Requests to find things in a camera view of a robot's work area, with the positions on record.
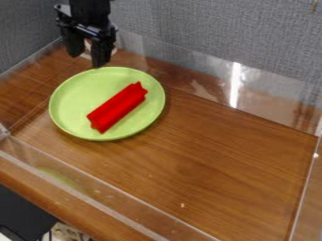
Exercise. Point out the green round plate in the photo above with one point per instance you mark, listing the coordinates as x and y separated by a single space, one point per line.
85 91

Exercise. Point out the black object under table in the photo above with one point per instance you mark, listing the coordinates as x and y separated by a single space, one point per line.
23 221

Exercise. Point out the red rectangular block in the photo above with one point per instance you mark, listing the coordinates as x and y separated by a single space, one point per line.
117 107

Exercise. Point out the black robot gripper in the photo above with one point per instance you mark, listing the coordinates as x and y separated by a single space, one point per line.
86 17

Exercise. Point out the clear acrylic enclosure wall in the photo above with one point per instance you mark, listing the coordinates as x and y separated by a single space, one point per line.
226 168

